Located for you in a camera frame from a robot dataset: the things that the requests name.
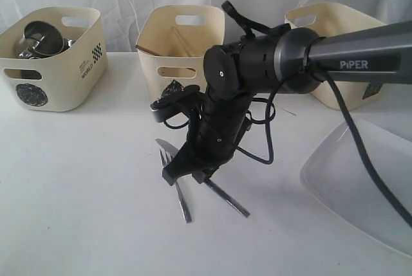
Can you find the cream bin with triangle mark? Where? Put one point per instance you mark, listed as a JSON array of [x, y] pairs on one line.
[[201, 27]]

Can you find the steel bowl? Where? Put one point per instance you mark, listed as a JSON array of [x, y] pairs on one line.
[[23, 51]]

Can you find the cream bin with circle mark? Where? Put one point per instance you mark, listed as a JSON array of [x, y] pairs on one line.
[[61, 82]]

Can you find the steel mug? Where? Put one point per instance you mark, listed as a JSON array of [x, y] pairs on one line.
[[40, 30], [49, 43]]

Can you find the white rectangular plate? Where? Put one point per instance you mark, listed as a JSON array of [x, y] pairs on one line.
[[335, 175]]

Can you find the steel mug front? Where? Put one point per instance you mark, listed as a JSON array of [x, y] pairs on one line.
[[49, 43]]

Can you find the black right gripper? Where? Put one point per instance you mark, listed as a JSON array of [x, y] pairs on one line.
[[216, 134]]

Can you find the steel fork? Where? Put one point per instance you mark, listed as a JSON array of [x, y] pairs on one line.
[[166, 158]]

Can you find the steel table knife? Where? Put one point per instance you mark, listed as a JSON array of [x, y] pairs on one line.
[[172, 150]]

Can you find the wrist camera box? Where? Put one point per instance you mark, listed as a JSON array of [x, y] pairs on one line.
[[175, 99]]

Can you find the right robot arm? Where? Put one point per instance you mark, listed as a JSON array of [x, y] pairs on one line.
[[295, 61]]

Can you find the wooden chopstick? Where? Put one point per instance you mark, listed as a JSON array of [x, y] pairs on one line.
[[141, 48], [182, 42]]

